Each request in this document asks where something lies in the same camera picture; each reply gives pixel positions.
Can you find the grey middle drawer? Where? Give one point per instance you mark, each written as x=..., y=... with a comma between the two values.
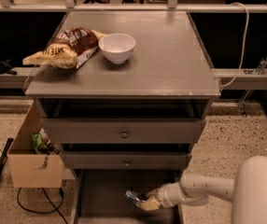
x=128, y=160

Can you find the green snack packet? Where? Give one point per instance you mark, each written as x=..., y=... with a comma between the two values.
x=37, y=142

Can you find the blue silver redbull can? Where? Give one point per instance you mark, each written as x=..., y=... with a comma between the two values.
x=135, y=197

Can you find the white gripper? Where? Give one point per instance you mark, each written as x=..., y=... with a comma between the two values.
x=164, y=195

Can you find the grey top drawer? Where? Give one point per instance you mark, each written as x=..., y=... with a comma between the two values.
x=121, y=131

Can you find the grey drawer cabinet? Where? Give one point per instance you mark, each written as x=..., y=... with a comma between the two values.
x=167, y=77

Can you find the cardboard box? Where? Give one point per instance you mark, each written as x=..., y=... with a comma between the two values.
x=28, y=169

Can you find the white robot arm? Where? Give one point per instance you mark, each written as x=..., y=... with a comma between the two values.
x=247, y=192

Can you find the white ceramic bowl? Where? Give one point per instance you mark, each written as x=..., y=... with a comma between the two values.
x=117, y=48

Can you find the open grey bottom drawer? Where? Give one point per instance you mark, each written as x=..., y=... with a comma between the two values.
x=100, y=197

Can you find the brown yellow chip bag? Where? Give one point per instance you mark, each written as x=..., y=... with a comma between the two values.
x=69, y=50

